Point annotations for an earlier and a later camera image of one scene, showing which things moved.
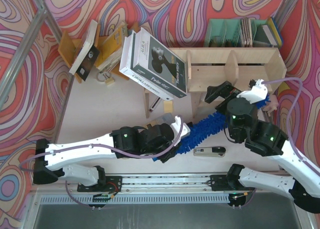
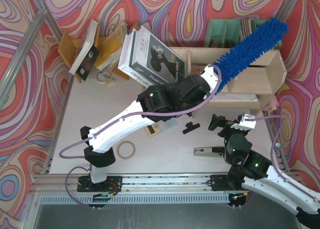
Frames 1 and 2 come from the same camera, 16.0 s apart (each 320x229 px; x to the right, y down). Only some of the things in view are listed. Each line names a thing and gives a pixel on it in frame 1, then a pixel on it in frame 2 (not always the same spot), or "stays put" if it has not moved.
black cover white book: [88, 55] stays put
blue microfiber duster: [203, 132] → [269, 36]
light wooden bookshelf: [207, 66] stays put
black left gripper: [169, 154] → [202, 85]
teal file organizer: [227, 33] stays put
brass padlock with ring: [105, 76] stays put
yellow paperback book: [111, 50] stays put
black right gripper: [225, 99] → [225, 123]
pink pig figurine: [271, 105] stays put
